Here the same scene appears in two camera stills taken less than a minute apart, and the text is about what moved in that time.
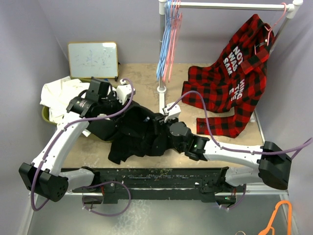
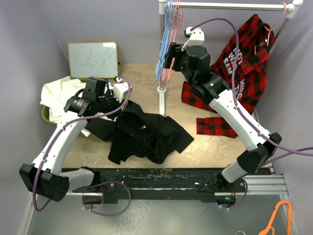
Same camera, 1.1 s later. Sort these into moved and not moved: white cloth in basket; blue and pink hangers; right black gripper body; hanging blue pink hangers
Moved: right black gripper body
Not moved: white cloth in basket; blue and pink hangers; hanging blue pink hangers
